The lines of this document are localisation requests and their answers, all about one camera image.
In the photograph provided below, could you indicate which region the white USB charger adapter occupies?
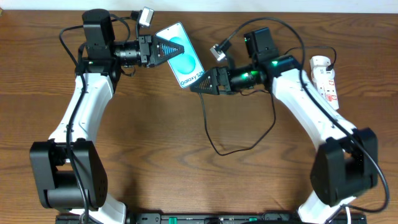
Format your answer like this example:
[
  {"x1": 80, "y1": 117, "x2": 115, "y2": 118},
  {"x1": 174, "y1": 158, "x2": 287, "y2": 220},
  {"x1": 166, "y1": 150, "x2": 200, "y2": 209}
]
[{"x1": 312, "y1": 66, "x2": 335, "y2": 83}]

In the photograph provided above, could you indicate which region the blue Galaxy smartphone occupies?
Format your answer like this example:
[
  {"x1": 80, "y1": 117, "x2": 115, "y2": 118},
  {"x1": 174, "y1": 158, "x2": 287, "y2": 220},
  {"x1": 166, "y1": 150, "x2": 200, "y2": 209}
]
[{"x1": 155, "y1": 22, "x2": 205, "y2": 88}]

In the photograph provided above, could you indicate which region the black USB charger cable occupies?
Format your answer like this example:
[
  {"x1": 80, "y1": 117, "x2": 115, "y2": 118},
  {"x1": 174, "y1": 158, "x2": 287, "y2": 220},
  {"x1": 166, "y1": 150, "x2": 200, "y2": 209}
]
[{"x1": 198, "y1": 45, "x2": 337, "y2": 157}]

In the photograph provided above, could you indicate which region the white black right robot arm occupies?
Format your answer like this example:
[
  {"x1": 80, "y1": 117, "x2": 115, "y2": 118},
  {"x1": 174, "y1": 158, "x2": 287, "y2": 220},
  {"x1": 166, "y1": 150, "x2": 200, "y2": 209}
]
[{"x1": 190, "y1": 27, "x2": 380, "y2": 223}]

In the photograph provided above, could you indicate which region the white power strip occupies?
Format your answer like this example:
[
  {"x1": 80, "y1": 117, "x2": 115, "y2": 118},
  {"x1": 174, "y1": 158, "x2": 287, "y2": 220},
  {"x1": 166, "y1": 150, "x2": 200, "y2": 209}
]
[{"x1": 310, "y1": 55, "x2": 339, "y2": 110}]

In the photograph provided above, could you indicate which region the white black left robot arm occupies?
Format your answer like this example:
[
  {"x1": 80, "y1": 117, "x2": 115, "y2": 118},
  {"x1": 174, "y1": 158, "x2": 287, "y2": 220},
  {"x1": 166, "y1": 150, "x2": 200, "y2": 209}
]
[{"x1": 30, "y1": 9, "x2": 184, "y2": 223}]

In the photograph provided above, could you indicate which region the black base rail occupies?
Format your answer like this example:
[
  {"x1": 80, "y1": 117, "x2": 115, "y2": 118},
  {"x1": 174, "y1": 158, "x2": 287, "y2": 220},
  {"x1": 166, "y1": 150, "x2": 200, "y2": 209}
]
[{"x1": 55, "y1": 212, "x2": 368, "y2": 224}]

